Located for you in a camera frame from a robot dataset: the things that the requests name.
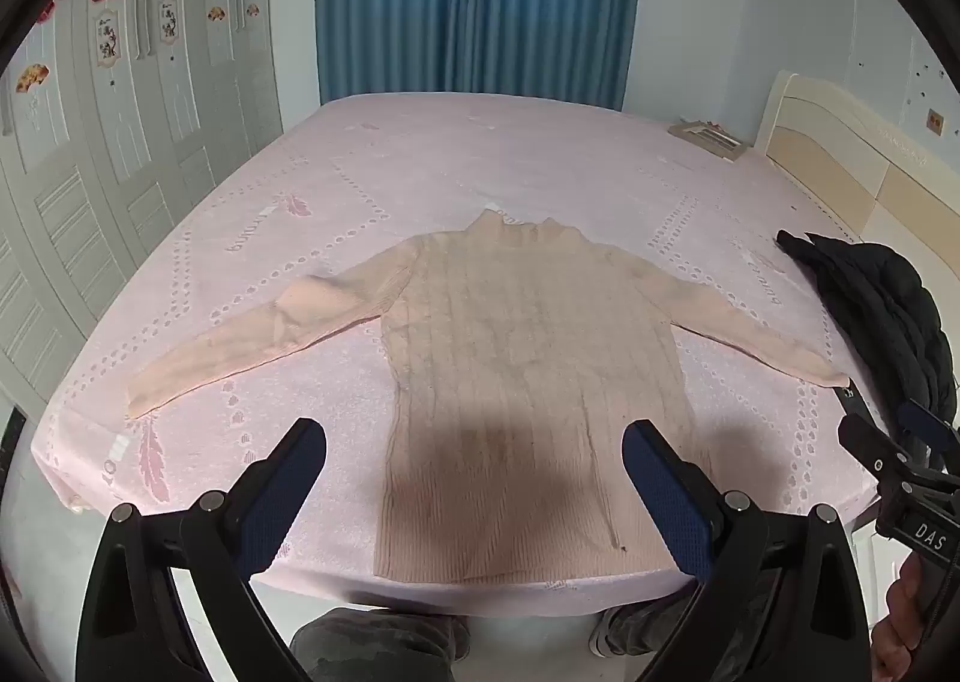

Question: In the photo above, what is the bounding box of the flat beige box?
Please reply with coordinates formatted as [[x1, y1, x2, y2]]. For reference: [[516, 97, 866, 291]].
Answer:
[[667, 118, 755, 163]]

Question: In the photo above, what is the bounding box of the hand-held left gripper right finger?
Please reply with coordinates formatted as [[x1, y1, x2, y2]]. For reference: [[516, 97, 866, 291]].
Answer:
[[622, 418, 875, 682]]

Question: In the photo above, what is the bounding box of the cream bed headboard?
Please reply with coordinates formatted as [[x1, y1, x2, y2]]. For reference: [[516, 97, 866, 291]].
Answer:
[[752, 70, 960, 293]]

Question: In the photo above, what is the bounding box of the black padded jacket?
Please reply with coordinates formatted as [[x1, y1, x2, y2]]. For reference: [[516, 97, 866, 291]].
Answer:
[[776, 229, 960, 420]]

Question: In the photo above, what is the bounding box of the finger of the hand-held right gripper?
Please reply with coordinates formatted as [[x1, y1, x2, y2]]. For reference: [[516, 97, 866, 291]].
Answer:
[[898, 399, 960, 477], [837, 388, 914, 486]]

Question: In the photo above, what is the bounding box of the bed with pink sheet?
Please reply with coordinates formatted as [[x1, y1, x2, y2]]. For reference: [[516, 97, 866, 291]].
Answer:
[[30, 91, 890, 619]]

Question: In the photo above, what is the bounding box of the white wardrobe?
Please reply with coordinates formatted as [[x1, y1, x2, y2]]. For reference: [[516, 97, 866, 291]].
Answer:
[[0, 0, 286, 420]]

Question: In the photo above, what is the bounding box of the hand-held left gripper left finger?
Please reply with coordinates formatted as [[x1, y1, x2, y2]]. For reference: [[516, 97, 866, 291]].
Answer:
[[75, 417, 329, 682]]

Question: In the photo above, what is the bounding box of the beige knitted sweater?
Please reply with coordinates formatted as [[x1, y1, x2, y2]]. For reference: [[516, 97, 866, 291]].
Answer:
[[126, 209, 852, 585]]

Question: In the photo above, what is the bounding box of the person's right hand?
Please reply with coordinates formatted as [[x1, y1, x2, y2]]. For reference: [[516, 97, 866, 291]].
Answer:
[[870, 556, 935, 682]]

